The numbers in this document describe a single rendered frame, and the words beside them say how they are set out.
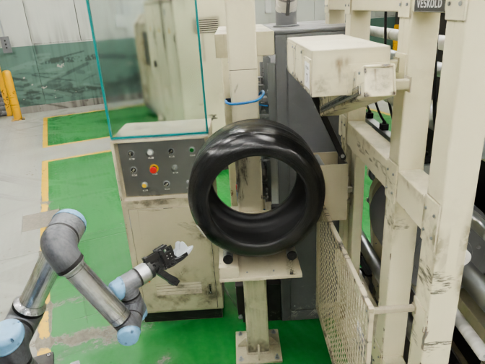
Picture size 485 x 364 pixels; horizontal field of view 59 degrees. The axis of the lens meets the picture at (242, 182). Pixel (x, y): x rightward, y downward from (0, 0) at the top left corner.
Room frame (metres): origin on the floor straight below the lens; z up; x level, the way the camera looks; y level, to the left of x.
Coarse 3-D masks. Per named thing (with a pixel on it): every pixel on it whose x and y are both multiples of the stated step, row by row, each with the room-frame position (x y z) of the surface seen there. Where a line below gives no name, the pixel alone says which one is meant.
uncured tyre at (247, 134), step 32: (224, 128) 1.79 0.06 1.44; (256, 128) 1.66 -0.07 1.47; (288, 128) 1.80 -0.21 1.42; (224, 160) 1.59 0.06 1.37; (288, 160) 1.59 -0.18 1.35; (192, 192) 1.61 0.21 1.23; (320, 192) 1.61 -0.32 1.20; (224, 224) 1.83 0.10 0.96; (256, 224) 1.86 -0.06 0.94; (288, 224) 1.81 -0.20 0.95; (256, 256) 1.62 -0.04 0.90
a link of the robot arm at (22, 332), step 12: (0, 324) 1.21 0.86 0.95; (12, 324) 1.21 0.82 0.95; (24, 324) 1.24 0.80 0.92; (0, 336) 1.16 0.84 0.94; (12, 336) 1.16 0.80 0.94; (24, 336) 1.19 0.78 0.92; (0, 348) 1.13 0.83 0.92; (12, 348) 1.14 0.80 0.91; (24, 348) 1.17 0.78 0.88; (0, 360) 1.13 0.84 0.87; (12, 360) 1.14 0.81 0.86; (24, 360) 1.16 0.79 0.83
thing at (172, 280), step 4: (160, 268) 1.42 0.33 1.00; (156, 272) 1.41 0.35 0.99; (160, 272) 1.41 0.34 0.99; (164, 272) 1.42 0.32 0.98; (160, 276) 1.42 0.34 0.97; (164, 276) 1.42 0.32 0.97; (168, 276) 1.43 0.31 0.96; (172, 276) 1.44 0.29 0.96; (168, 280) 1.42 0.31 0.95; (172, 280) 1.43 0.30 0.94; (176, 280) 1.44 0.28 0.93; (172, 284) 1.43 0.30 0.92; (176, 284) 1.43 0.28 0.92
